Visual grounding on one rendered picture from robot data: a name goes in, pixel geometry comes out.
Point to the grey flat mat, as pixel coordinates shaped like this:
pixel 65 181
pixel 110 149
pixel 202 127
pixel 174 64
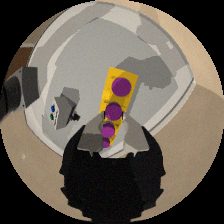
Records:
pixel 82 69

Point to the purple round cap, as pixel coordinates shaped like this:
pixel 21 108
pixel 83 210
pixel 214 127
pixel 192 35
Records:
pixel 121 87
pixel 113 111
pixel 106 142
pixel 108 130

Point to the grey key housing with blue and green buttons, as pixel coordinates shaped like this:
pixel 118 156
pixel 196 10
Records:
pixel 61 112

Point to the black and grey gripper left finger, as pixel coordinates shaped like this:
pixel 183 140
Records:
pixel 85 141

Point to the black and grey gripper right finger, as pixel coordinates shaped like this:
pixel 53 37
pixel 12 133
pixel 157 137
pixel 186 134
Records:
pixel 139 141

